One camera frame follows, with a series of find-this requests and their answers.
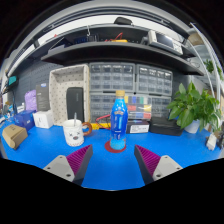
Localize small brown cardboard box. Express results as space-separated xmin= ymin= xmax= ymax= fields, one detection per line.
xmin=1 ymin=124 xmax=29 ymax=150

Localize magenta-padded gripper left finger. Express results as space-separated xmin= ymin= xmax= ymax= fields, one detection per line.
xmin=43 ymin=144 xmax=94 ymax=187

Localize clear organiser with coloured parts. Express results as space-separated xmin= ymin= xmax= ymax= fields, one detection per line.
xmin=123 ymin=95 xmax=153 ymax=121

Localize grey small-parts drawer cabinet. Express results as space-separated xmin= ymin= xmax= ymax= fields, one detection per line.
xmin=89 ymin=62 xmax=137 ymax=94
xmin=135 ymin=63 xmax=174 ymax=97

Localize yellow multimeter with red leads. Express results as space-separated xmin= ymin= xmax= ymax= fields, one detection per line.
xmin=89 ymin=114 xmax=113 ymax=131

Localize green potted plant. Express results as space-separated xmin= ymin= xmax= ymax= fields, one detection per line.
xmin=166 ymin=82 xmax=222 ymax=134

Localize black zip case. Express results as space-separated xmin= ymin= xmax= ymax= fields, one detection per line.
xmin=148 ymin=116 xmax=184 ymax=137

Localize flat round red coaster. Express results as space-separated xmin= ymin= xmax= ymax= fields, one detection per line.
xmin=104 ymin=139 xmax=128 ymax=154

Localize blue drink bottle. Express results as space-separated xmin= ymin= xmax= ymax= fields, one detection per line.
xmin=109 ymin=89 xmax=129 ymax=151

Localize black stand device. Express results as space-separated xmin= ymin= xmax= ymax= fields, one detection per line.
xmin=214 ymin=128 xmax=224 ymax=149

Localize dark grey wall shelf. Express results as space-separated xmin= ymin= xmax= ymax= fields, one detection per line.
xmin=40 ymin=41 xmax=205 ymax=77

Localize long white light bar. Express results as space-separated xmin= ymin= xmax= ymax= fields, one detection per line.
xmin=37 ymin=14 xmax=149 ymax=46

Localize yellow meter with red cables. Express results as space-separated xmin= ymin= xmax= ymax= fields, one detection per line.
xmin=104 ymin=32 xmax=129 ymax=44

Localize small black rounded device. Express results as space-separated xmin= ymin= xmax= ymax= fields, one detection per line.
xmin=113 ymin=16 xmax=134 ymax=27

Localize white shelf unit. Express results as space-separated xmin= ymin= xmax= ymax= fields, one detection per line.
xmin=186 ymin=21 xmax=224 ymax=98

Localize black rectangular speaker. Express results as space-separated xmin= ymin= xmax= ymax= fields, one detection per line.
xmin=65 ymin=87 xmax=85 ymax=124

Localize blue box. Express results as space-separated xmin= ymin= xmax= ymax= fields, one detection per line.
xmin=13 ymin=109 xmax=36 ymax=132

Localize black box with white label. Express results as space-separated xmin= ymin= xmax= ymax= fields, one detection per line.
xmin=125 ymin=119 xmax=151 ymax=135

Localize small white box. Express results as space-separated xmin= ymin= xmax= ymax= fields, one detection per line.
xmin=32 ymin=109 xmax=55 ymax=130

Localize beige dotted open case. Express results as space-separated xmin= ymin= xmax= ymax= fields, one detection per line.
xmin=48 ymin=64 xmax=91 ymax=127

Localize dark grey upright box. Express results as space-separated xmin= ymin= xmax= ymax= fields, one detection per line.
xmin=35 ymin=83 xmax=51 ymax=112

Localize wide grey drawer cabinet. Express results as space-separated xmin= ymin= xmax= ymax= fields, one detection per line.
xmin=89 ymin=92 xmax=173 ymax=123

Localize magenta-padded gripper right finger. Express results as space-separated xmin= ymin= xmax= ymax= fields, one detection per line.
xmin=134 ymin=144 xmax=184 ymax=185

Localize purple bag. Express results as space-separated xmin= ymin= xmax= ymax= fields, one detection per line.
xmin=24 ymin=89 xmax=38 ymax=113

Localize white mug with brown handle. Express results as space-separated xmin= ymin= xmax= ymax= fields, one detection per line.
xmin=62 ymin=118 xmax=93 ymax=148

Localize black storage bin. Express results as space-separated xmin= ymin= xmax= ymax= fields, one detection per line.
xmin=49 ymin=35 xmax=76 ymax=51

